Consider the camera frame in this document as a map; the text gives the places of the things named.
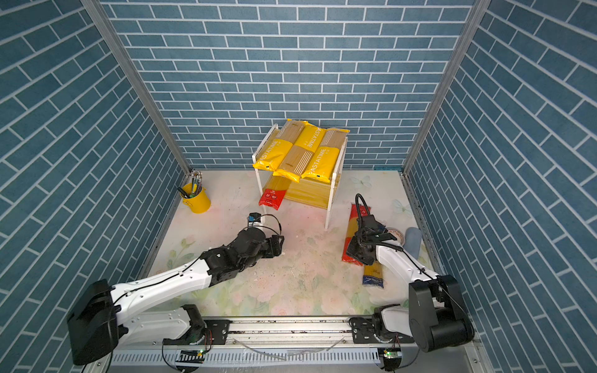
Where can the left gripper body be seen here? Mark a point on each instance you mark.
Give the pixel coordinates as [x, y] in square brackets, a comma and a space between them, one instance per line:
[270, 252]

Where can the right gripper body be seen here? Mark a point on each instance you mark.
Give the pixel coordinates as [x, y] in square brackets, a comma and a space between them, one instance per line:
[356, 249]

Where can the red spaghetti package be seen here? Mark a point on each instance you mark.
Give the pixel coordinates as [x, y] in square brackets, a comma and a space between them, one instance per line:
[351, 230]
[274, 192]

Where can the blue spaghetti package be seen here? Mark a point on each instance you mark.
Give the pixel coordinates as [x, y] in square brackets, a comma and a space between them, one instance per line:
[372, 275]

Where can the yellow Pastatime pasta package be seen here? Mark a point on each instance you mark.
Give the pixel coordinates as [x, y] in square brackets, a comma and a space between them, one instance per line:
[274, 154]

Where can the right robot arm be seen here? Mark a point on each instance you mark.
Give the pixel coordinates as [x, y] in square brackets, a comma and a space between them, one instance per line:
[436, 316]

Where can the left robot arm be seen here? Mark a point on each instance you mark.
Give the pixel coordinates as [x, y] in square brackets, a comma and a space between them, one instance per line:
[100, 318]

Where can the tape roll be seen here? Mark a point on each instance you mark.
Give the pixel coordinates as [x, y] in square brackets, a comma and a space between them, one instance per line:
[397, 234]

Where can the blue oval sponge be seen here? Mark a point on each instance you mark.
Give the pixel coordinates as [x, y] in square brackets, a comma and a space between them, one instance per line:
[413, 241]

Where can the white wooden two-tier shelf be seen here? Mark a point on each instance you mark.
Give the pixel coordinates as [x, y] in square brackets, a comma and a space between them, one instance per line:
[306, 192]

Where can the yellow pen cup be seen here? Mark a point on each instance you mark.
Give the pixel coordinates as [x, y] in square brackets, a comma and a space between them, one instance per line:
[199, 202]

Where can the pens in cup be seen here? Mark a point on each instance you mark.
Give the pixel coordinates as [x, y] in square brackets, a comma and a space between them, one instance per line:
[195, 188]

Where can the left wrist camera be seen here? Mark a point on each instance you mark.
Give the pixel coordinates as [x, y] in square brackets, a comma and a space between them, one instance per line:
[254, 218]

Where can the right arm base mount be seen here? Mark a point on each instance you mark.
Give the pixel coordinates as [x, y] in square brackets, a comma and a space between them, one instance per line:
[371, 329]

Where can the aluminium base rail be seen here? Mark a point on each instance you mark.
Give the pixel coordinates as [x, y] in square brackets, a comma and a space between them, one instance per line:
[283, 342]

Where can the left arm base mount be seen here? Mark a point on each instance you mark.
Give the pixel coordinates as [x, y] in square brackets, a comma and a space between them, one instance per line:
[197, 330]

